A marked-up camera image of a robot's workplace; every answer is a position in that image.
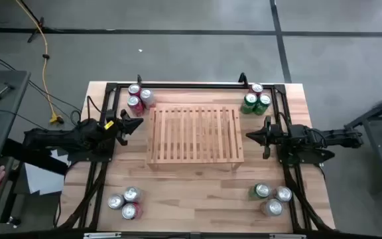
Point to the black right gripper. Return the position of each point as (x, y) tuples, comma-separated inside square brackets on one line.
[(277, 136)]

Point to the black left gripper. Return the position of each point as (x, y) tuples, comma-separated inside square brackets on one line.
[(116, 127)]

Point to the red soda can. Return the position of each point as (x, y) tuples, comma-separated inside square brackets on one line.
[(134, 102), (129, 211), (134, 89), (256, 88)]

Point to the green Sprite can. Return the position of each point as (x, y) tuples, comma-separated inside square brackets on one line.
[(250, 99), (264, 99), (262, 190)]

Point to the silver diet soda can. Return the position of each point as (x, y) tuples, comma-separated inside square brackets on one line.
[(283, 194), (272, 207), (132, 194), (115, 201)]

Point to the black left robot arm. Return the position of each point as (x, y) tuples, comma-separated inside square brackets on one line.
[(61, 139)]

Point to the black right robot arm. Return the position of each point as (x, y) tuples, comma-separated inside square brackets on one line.
[(327, 137)]

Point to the wooden slatted shelf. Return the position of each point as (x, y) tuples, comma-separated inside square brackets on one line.
[(194, 158)]

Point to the yellow tape label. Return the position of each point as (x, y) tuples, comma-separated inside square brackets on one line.
[(108, 125)]

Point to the white paper sheets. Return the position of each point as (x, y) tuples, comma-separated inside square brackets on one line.
[(41, 181)]

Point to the black diagonal support bar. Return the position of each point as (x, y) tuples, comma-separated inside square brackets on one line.
[(28, 154)]

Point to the grey metal cart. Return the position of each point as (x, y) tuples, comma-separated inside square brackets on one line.
[(378, 149)]

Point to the grey side desk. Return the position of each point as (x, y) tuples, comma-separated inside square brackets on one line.
[(5, 113)]

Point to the black stand legs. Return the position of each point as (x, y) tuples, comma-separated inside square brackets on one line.
[(35, 33)]

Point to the small metal caster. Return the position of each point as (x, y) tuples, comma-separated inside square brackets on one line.
[(13, 220)]

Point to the black metal table frame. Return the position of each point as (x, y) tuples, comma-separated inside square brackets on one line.
[(194, 85)]

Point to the silver metal bracket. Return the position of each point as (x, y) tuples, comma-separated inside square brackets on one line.
[(102, 235), (287, 236)]

